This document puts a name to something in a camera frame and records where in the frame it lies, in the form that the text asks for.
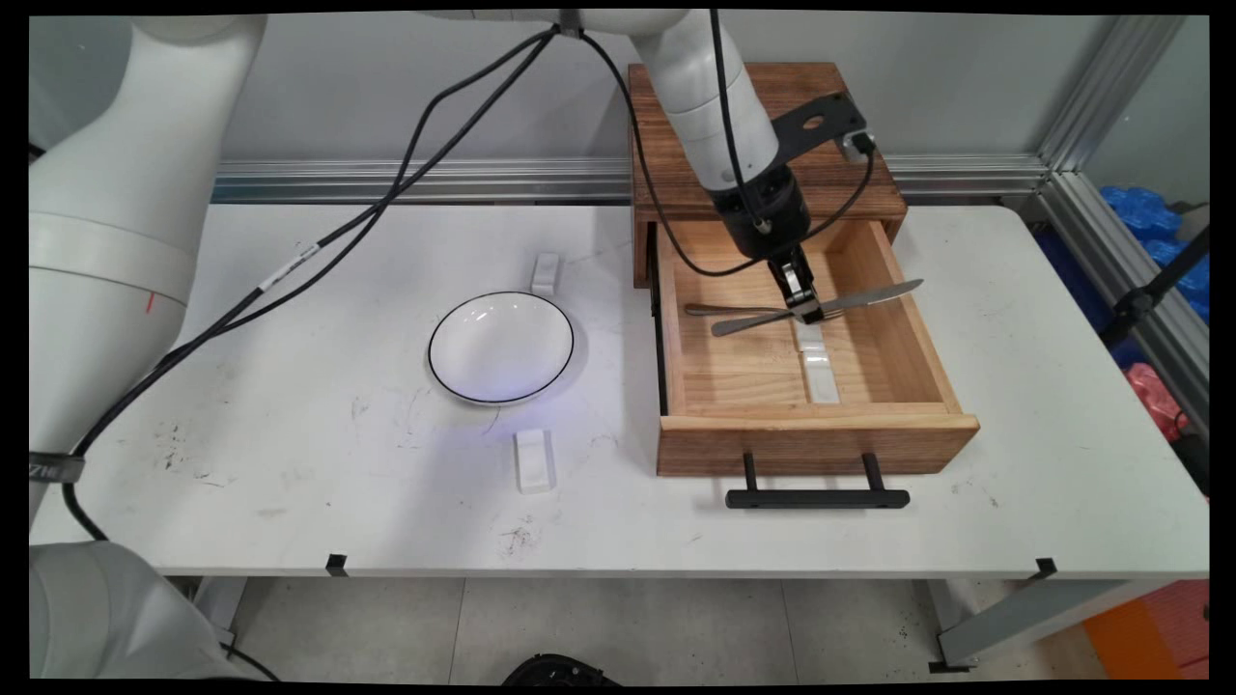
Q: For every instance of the white cutlery rest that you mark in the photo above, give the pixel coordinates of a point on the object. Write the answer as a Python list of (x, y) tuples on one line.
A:
[(534, 461), (546, 274), (819, 372)]

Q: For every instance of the red plastic bag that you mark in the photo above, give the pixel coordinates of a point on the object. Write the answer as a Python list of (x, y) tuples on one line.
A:
[(1154, 396)]

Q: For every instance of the light wooden drawer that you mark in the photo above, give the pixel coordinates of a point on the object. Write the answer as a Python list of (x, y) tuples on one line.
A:
[(821, 444)]

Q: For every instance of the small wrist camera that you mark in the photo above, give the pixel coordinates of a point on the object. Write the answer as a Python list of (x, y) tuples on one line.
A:
[(857, 145)]

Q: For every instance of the orange box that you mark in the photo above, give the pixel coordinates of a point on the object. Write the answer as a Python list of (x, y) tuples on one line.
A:
[(1149, 637)]

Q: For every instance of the aluminium side frame rail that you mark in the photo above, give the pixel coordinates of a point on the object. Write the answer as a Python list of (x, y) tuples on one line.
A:
[(1130, 270)]

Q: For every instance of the black object on floor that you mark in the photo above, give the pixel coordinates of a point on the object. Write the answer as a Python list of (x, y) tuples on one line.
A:
[(555, 673)]

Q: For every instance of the aluminium back frame rail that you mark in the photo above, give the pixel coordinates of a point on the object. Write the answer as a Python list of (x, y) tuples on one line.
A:
[(435, 180)]

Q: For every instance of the black stand pole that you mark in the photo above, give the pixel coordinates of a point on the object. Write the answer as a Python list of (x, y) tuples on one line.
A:
[(1164, 282)]

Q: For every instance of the white plate with black rim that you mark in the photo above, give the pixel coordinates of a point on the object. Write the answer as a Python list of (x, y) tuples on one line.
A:
[(500, 347)]

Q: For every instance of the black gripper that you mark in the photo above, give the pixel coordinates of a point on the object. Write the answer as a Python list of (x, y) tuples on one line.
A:
[(768, 214)]

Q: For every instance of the steel table knife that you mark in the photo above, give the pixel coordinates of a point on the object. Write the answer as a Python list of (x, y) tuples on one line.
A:
[(869, 295)]

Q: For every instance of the black table edge clip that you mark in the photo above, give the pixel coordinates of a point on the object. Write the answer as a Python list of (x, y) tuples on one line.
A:
[(336, 566), (1046, 569)]

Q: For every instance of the blue plastic bag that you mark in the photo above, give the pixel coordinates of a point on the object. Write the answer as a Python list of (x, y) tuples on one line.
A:
[(1144, 212)]

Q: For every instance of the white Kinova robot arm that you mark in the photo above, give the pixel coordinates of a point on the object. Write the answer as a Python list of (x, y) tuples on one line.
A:
[(126, 241)]

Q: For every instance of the grey table leg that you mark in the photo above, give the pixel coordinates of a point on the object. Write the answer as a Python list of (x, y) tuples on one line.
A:
[(1033, 618), (220, 608)]

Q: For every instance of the aluminium frame post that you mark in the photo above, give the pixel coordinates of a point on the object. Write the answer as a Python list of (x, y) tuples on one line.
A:
[(1110, 92)]

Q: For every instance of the black drawer slide rail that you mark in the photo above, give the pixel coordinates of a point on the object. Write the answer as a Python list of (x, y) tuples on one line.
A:
[(660, 328)]

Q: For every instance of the steel fork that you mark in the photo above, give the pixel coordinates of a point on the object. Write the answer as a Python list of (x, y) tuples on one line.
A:
[(734, 310)]

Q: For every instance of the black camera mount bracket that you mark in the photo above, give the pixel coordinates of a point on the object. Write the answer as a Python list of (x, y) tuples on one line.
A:
[(821, 121)]

